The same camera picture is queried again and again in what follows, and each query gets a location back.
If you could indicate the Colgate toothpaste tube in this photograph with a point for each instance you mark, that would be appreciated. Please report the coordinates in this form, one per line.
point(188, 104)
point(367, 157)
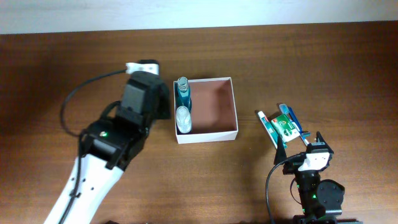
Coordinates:
point(268, 127)

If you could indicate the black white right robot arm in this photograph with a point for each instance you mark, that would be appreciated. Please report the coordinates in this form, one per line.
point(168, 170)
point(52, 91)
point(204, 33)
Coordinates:
point(321, 200)

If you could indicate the blue Listerine mouthwash bottle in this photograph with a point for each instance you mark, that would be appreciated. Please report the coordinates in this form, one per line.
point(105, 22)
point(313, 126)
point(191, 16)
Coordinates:
point(184, 93)

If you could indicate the toothbrush with clear cap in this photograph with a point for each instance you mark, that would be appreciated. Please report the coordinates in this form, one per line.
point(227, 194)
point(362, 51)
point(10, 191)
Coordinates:
point(284, 110)

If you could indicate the green Dettol soap box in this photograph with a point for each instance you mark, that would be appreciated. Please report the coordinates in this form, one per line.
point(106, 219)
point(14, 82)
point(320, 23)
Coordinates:
point(285, 128)

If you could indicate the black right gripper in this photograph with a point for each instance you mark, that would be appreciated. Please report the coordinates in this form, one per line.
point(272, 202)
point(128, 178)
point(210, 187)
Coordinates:
point(292, 165)

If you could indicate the white cardboard box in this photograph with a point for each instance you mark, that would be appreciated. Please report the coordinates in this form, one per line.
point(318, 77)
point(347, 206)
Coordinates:
point(214, 116)

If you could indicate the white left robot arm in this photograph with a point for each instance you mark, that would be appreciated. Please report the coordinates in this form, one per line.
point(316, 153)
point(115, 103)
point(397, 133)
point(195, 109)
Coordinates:
point(108, 145)

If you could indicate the blue razor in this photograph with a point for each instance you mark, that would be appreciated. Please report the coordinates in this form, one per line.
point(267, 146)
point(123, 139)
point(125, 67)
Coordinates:
point(296, 121)

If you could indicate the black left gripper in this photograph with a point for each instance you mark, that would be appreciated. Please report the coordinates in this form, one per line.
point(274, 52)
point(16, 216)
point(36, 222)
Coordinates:
point(165, 101)

